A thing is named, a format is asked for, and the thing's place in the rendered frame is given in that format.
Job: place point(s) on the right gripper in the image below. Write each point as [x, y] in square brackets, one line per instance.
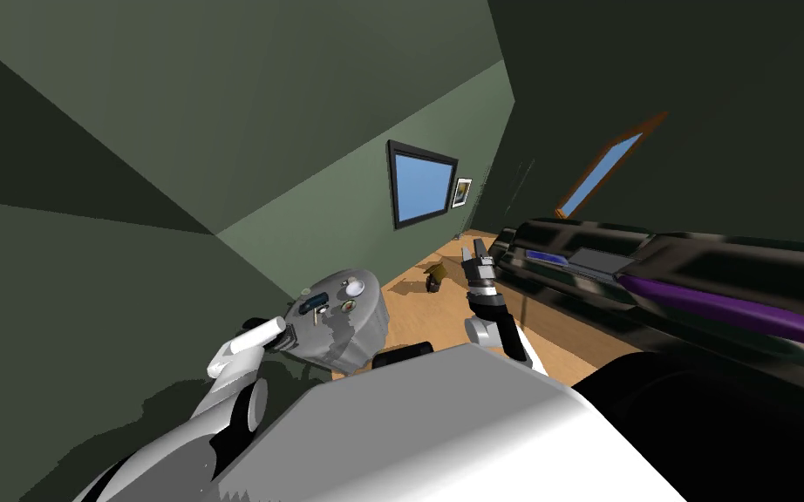
[480, 270]

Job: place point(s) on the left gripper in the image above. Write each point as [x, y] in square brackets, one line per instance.
[285, 339]

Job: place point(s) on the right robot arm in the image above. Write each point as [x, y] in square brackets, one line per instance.
[506, 335]

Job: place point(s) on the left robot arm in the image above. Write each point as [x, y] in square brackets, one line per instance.
[248, 341]

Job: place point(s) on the small brown stool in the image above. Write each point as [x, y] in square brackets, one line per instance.
[435, 276]

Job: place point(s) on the small white-framed picture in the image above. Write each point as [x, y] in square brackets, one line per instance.
[462, 192]

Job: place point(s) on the grey round appliance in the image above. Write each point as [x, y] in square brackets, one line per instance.
[357, 335]

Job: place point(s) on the dark-framed window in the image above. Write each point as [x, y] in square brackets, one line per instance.
[419, 185]

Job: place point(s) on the brown-framed window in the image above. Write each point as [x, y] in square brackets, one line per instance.
[604, 167]

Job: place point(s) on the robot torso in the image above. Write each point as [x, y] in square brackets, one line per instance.
[444, 432]

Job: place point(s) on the black glossy furniture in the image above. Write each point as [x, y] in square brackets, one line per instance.
[688, 258]

